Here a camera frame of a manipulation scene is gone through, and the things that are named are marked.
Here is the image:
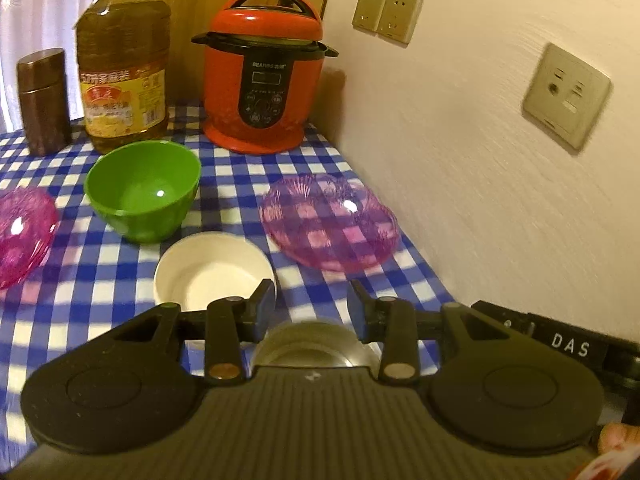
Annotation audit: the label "beige wall power socket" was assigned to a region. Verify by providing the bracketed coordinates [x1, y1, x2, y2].
[351, 0, 387, 33]
[377, 0, 423, 45]

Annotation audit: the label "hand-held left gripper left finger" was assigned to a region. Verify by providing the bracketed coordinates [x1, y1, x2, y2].
[110, 277, 278, 387]

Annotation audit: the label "red electric pressure cooker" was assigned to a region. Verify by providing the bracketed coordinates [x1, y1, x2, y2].
[191, 0, 340, 155]

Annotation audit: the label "stainless steel bowl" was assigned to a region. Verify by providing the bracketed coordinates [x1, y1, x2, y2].
[250, 321, 382, 369]

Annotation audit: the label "green plastic bowl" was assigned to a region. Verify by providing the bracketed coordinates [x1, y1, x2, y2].
[84, 141, 202, 245]

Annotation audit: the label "blue white checkered tablecloth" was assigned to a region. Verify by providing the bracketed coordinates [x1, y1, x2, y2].
[0, 104, 471, 461]

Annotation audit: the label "white lace curtain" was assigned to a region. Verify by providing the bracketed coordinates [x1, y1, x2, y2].
[0, 0, 101, 133]

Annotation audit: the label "brown metal canister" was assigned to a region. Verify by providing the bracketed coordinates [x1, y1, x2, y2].
[16, 48, 73, 157]

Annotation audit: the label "beige wall data socket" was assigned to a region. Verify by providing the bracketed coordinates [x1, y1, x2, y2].
[521, 42, 612, 151]

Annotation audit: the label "pink transparent plate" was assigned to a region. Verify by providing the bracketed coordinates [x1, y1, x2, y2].
[0, 186, 60, 291]
[259, 174, 401, 270]

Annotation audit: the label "large cooking oil bottle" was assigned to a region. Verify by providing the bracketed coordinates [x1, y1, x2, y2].
[75, 0, 172, 156]

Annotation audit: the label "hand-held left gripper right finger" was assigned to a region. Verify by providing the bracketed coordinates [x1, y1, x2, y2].
[348, 279, 519, 387]

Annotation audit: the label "white bowl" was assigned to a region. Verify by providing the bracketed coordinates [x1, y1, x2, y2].
[153, 231, 277, 352]

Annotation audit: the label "person's right hand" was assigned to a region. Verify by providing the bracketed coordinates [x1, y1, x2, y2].
[597, 422, 640, 467]

